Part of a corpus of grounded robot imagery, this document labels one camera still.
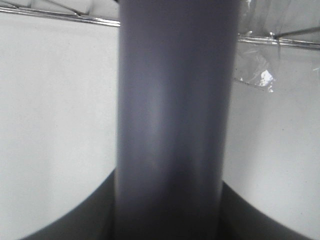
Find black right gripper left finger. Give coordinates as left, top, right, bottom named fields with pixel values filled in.
left=24, top=170, right=115, bottom=240

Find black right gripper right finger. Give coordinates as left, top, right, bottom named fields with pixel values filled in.
left=219, top=181, right=309, bottom=240

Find purple brush black bristles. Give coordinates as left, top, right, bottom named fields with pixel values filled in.
left=114, top=0, right=241, bottom=240

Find clear plastic wrap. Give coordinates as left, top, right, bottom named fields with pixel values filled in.
left=233, top=0, right=320, bottom=93

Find chrome wire rack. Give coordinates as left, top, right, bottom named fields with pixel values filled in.
left=0, top=0, right=320, bottom=51

